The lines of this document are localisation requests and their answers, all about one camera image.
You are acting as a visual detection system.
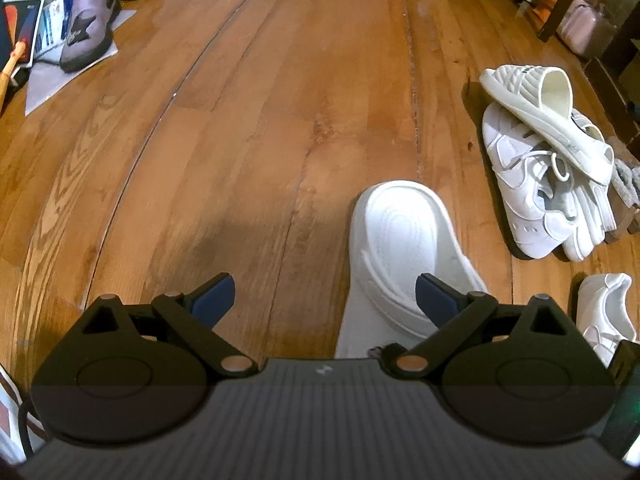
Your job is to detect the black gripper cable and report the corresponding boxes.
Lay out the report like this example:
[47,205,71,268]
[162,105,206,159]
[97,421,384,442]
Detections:
[16,393,47,461]

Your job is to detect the white clog with charms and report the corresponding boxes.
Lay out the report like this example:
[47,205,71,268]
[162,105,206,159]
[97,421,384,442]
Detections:
[562,108,617,262]

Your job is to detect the white lace sneaker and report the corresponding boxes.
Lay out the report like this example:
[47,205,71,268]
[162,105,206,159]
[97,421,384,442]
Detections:
[482,102,578,259]
[576,273,637,367]

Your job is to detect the pink bag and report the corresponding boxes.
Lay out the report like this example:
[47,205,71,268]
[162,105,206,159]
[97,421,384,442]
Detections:
[556,0,616,60]

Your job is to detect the purple clog near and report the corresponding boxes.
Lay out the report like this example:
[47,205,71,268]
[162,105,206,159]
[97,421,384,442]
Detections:
[60,0,122,73]

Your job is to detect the tan fleece boot left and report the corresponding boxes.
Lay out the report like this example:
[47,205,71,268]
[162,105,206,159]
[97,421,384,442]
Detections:
[605,158,640,243]

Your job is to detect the papers and packets pile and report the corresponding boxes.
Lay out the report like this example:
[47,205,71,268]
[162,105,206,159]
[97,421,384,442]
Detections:
[2,0,136,116]

